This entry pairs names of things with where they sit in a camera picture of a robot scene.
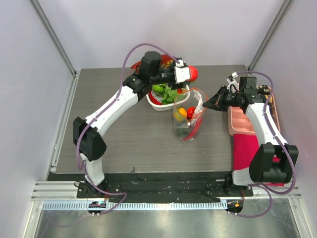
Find red apple toy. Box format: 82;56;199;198
188;65;199;82

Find red tomato toy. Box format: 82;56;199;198
187;107;196;120

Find red chili pepper toy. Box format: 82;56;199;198
184;117;203;141

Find clear zip bag orange zipper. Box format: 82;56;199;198
172;87;208;143

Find orange yellow mango toy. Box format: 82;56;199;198
173;108;187;121

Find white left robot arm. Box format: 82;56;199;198
72;51;190;198

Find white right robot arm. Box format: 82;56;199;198
203;72;299;196

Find red lobster toy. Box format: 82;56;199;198
131;55;173;71

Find green lettuce toy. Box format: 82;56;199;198
161;86;183;105

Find pink plastic organizer tray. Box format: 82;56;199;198
228;96;281;136

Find white plastic fruit basket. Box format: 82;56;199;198
146;86;190;112

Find red folded cloth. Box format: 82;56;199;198
232;134;287;186

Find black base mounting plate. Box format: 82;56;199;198
48;171;253;203

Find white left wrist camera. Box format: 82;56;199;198
174;58;191;84

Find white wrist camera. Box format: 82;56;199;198
226;72;239;93
174;58;191;84

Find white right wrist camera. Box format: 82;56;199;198
226;72;239;93

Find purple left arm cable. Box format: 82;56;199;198
76;43;180;190

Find aluminium frame rail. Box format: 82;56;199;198
29;0;77;77

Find white slotted cable duct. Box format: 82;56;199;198
42;200;227;211

